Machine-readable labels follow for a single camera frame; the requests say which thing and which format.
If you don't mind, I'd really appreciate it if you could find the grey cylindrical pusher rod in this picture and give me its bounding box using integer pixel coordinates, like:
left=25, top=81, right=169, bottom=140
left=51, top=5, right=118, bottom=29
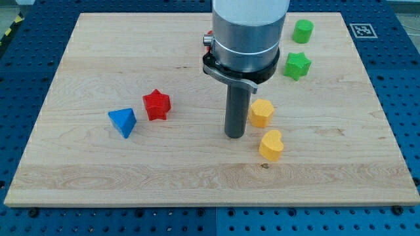
left=224, top=86, right=251, bottom=138

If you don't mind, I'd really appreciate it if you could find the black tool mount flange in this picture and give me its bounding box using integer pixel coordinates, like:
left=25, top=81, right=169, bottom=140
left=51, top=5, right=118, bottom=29
left=203, top=50, right=280, bottom=94

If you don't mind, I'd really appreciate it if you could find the yellow hexagon block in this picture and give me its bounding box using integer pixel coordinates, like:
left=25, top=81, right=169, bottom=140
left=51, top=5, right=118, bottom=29
left=249, top=99, right=275, bottom=128

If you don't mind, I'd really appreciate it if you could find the red block behind arm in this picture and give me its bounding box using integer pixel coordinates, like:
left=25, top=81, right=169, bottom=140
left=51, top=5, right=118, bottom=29
left=203, top=30, right=213, bottom=52

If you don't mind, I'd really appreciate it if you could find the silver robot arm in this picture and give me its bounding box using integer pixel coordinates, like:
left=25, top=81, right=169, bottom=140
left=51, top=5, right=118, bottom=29
left=203, top=0, right=290, bottom=138

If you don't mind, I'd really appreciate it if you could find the green star block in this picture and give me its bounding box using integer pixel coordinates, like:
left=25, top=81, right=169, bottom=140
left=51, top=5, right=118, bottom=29
left=283, top=52, right=312, bottom=81

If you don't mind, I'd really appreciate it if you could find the yellow heart block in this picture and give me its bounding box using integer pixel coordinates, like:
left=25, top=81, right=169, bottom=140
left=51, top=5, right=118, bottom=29
left=259, top=130, right=284, bottom=161

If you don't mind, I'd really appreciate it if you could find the green cylinder block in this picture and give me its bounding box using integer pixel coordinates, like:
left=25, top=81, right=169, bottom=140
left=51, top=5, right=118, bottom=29
left=292, top=19, right=314, bottom=44

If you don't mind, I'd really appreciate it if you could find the red star block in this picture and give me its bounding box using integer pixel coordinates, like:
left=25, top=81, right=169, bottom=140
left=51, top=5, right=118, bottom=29
left=142, top=89, right=171, bottom=121

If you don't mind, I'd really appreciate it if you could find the wooden board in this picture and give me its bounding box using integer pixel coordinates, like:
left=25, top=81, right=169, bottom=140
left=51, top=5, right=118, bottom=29
left=5, top=13, right=419, bottom=207

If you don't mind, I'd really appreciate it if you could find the blue triangle block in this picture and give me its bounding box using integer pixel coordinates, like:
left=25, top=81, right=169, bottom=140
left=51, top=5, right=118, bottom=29
left=108, top=108, right=137, bottom=138

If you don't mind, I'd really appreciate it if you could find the fiducial marker tag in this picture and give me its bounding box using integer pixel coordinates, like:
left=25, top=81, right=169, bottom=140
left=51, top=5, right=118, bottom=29
left=350, top=23, right=377, bottom=39

